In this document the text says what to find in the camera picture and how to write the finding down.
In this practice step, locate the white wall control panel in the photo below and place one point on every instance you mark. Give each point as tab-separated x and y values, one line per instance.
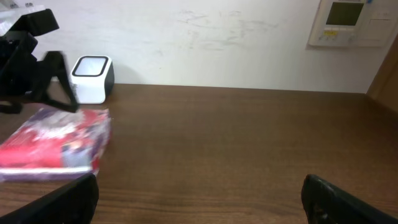
353	23

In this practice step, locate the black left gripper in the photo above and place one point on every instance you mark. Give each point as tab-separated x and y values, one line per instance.
23	77

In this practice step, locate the white barcode scanner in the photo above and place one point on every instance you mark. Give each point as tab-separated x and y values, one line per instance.
92	78

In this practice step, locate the red purple tissue pack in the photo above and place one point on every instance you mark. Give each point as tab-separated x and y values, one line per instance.
56	145

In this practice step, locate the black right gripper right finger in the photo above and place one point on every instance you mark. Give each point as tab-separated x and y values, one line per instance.
324	202

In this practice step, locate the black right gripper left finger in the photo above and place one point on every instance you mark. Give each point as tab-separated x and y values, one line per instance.
72	203

